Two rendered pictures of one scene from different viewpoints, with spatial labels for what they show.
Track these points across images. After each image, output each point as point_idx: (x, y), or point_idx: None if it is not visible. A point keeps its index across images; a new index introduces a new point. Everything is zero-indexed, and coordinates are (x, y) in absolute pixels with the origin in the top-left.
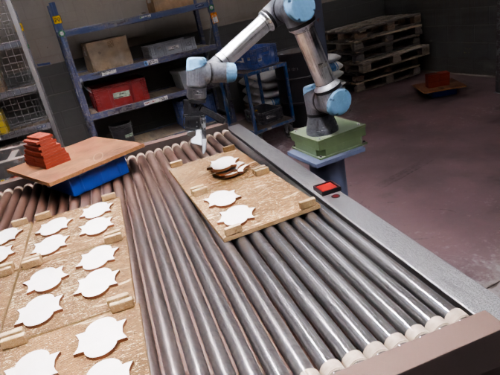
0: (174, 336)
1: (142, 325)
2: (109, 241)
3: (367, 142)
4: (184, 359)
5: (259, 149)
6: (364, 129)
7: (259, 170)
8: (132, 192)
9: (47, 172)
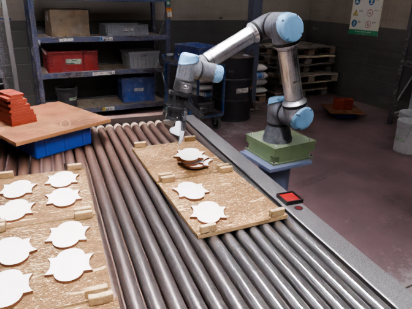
0: None
1: None
2: (78, 217)
3: (313, 156)
4: None
5: (216, 144)
6: (314, 144)
7: (224, 167)
8: (95, 165)
9: (13, 130)
